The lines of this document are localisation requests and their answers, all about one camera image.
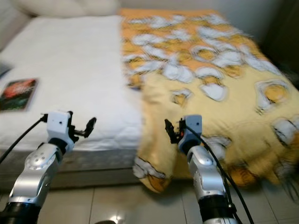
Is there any yellow cartoon print blanket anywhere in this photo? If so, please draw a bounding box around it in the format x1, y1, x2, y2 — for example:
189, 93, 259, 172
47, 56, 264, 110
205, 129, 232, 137
119, 8, 299, 194

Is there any cream bolster pillow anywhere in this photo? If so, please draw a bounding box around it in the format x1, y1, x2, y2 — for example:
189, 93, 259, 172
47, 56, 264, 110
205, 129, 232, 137
12, 0, 120, 17

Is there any dark book with red cover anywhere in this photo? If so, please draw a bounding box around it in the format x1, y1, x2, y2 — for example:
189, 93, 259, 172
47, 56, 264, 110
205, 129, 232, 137
0, 78, 39, 112

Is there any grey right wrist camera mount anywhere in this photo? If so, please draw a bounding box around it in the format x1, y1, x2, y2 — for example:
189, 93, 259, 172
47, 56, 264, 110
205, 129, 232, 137
178, 114, 203, 150

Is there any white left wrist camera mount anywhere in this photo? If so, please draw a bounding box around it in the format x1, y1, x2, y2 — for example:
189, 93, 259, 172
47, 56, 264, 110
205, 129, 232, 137
46, 110, 74, 143

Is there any black nightstand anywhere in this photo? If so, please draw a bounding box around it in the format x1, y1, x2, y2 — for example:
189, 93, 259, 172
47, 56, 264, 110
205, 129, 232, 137
259, 0, 299, 77

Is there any white quilted bed mattress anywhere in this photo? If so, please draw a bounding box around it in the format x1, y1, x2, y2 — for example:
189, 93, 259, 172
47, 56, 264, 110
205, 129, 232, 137
0, 15, 145, 178

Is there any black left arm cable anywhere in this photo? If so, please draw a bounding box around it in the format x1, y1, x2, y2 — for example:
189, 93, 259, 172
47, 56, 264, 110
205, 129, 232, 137
0, 114, 48, 164

